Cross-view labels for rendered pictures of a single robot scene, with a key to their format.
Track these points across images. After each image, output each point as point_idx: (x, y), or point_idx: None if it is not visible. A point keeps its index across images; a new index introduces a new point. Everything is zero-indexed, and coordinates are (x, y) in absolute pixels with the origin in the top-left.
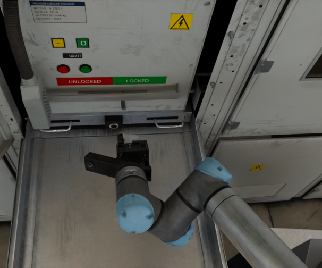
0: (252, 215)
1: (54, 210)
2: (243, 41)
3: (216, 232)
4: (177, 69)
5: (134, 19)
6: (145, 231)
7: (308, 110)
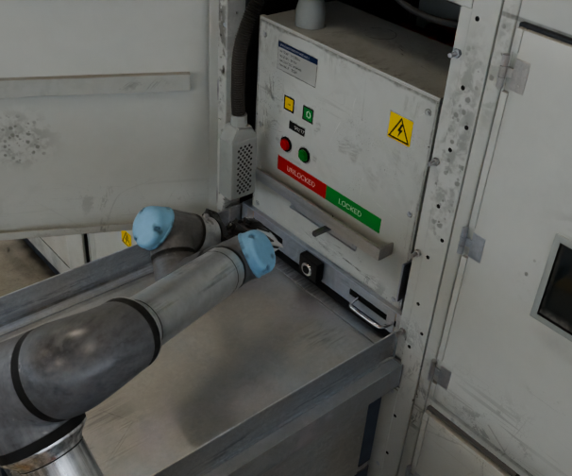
0: (210, 267)
1: None
2: (450, 182)
3: (246, 418)
4: (394, 213)
5: (355, 103)
6: (143, 246)
7: (564, 427)
